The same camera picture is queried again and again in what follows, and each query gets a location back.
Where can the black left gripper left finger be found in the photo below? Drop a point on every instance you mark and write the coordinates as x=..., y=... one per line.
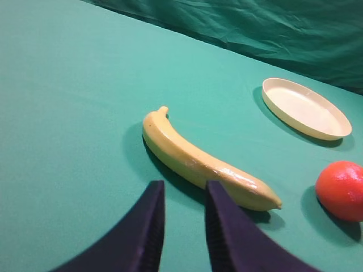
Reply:
x=135, y=243

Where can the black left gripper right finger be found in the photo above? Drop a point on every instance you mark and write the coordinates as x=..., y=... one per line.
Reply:
x=234, y=241

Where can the pale yellow plate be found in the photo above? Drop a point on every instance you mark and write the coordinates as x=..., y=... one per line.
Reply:
x=305, y=110

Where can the yellow plastic banana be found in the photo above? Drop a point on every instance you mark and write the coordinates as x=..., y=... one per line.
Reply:
x=198, y=167

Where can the shiny orange fruit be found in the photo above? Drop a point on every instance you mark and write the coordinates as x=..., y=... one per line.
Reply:
x=339, y=189

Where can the green backdrop cloth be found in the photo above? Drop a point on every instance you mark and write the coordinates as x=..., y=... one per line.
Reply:
x=318, y=39

